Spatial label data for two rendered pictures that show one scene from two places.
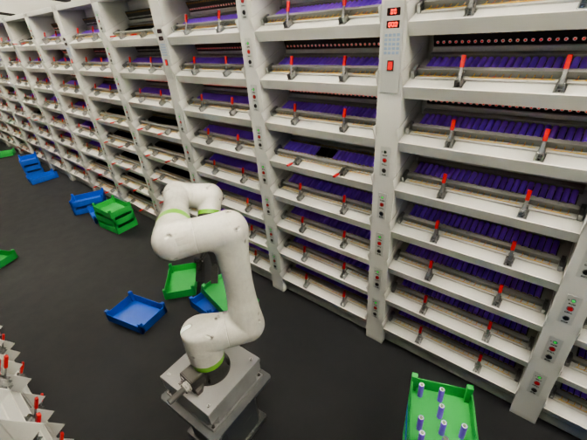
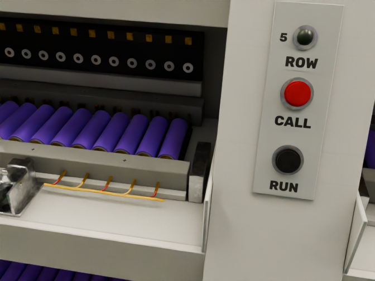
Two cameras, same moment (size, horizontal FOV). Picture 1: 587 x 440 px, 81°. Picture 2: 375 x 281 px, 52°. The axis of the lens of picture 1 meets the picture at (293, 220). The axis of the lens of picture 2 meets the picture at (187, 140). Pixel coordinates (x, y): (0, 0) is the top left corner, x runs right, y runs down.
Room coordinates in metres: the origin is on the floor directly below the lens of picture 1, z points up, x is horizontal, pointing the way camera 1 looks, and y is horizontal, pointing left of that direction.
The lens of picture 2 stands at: (1.13, -0.19, 1.04)
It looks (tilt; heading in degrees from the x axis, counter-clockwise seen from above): 12 degrees down; 325
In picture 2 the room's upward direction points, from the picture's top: 5 degrees clockwise
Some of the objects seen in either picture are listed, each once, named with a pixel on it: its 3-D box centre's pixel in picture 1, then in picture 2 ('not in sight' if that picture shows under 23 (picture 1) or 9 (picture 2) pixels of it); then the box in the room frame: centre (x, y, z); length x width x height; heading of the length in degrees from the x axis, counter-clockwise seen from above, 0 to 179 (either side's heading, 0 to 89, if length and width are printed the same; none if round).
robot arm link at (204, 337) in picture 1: (206, 340); not in sight; (0.89, 0.35, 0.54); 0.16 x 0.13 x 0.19; 104
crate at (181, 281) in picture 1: (182, 278); not in sight; (1.91, 0.80, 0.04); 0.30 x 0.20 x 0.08; 7
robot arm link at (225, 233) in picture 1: (233, 282); not in sight; (0.92, 0.22, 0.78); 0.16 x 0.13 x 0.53; 104
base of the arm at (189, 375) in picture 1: (197, 374); not in sight; (0.85, 0.40, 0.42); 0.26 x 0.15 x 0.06; 137
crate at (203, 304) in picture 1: (218, 295); not in sight; (1.70, 0.52, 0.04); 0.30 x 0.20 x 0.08; 138
